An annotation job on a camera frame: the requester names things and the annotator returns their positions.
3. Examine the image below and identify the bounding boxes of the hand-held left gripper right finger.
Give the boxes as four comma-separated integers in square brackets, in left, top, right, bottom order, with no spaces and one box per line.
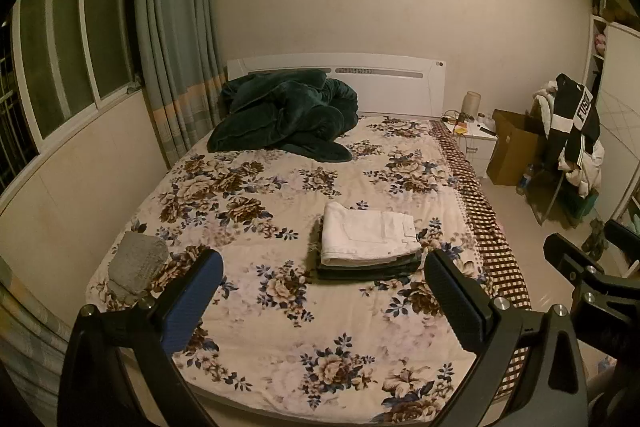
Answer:
[424,249,589,427]

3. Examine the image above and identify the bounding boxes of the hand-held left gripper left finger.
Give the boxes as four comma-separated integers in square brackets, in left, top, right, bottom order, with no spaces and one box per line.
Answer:
[57,248,224,427]

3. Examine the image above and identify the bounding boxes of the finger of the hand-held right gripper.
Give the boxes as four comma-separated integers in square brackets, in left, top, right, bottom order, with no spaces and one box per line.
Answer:
[604,218,640,268]
[543,233,607,279]

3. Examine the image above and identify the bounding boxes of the white pants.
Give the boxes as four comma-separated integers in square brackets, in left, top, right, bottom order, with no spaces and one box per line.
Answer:
[320,201,422,265]

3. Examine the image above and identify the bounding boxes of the folded dark pants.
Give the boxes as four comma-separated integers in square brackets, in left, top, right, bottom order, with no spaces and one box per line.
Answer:
[315,259,426,283]

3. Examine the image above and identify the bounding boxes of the chair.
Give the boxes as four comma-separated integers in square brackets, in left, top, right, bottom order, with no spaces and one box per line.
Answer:
[527,167,591,228]

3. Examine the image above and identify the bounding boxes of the grey folded cloth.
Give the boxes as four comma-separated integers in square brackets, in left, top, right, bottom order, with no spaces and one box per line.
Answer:
[107,232,170,300]

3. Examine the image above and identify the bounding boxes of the plastic water bottle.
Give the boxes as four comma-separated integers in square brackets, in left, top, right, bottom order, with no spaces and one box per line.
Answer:
[516,163,535,196]

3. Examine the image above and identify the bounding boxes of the brown checked bed sheet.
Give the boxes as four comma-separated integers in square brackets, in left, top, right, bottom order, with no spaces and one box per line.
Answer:
[430,118,532,400]

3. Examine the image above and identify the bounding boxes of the floral blanket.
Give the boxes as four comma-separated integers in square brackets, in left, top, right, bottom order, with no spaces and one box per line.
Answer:
[85,116,501,425]

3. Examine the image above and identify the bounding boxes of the large cardboard box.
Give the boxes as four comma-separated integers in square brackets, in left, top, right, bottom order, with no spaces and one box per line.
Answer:
[486,109,549,186]

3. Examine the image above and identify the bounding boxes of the black jacket with white stripe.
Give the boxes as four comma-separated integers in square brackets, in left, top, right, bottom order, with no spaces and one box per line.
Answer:
[542,73,601,172]

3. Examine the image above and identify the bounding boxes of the white nightstand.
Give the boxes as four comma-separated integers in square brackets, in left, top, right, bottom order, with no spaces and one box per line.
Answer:
[442,117,499,180]

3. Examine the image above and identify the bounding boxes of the white wardrobe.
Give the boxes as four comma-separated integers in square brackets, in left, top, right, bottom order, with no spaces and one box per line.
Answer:
[582,0,640,268]

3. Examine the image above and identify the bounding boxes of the grey-green curtain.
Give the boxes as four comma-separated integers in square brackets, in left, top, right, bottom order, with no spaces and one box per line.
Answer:
[132,0,228,168]
[0,257,71,410]

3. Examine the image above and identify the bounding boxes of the dark green blanket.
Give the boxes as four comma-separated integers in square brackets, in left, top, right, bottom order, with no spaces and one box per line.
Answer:
[207,69,360,164]

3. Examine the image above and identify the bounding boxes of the white bed headboard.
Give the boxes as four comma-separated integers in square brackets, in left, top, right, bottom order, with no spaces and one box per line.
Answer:
[226,53,448,120]

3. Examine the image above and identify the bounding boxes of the window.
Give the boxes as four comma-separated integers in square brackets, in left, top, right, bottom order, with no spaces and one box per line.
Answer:
[0,0,143,195]

